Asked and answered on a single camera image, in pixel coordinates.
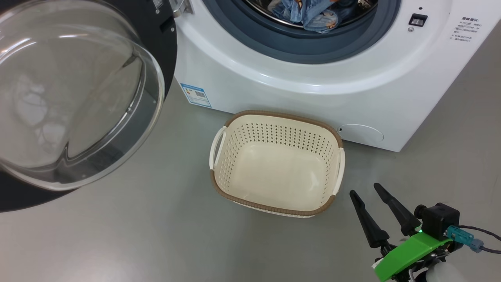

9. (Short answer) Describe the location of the blue shirt with orange print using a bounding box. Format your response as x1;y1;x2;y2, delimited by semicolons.
268;0;304;24

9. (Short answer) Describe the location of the white front-load washing machine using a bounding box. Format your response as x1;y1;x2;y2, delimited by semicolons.
174;0;501;152

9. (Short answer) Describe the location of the blue energy label sticker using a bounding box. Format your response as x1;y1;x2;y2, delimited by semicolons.
180;82;212;108

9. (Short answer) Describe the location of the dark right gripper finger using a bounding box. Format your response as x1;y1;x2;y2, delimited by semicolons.
350;190;392;255
374;183;421;237

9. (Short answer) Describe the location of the blue printed garment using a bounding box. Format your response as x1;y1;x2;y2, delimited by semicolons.
301;0;359;34

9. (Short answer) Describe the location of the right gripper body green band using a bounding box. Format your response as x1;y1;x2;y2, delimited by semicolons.
372;231;454;282

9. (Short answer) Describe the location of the black glass washing machine door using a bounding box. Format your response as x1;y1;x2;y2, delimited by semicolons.
0;0;177;213

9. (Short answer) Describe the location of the cream perforated laundry basket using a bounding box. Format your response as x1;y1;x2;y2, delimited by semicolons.
209;110;346;218

